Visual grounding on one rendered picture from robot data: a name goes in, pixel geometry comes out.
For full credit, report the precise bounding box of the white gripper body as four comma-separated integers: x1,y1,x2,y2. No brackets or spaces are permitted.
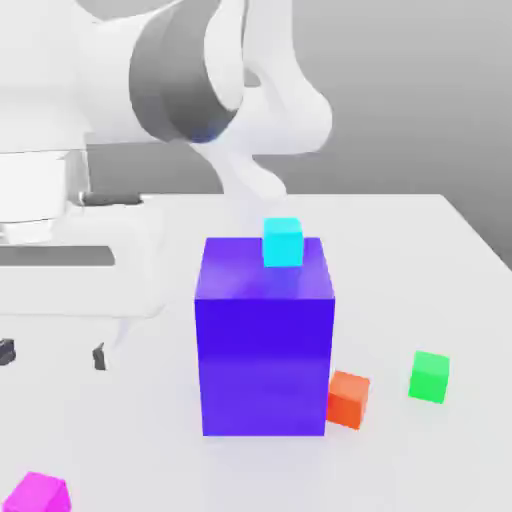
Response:
0,199,168,320

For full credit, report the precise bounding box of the small magenta cube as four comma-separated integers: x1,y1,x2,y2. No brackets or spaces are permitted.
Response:
0,470,73,512

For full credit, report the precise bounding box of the small cyan cube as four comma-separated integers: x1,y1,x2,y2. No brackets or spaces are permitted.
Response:
262,216,305,269

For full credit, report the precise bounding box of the small orange cube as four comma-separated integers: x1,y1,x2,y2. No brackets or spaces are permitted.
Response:
325,369,372,432

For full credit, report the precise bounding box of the small green cube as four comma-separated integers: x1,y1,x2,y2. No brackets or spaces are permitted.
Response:
407,349,452,406

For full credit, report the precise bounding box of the large blue box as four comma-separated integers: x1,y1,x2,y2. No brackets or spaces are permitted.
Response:
193,236,336,438

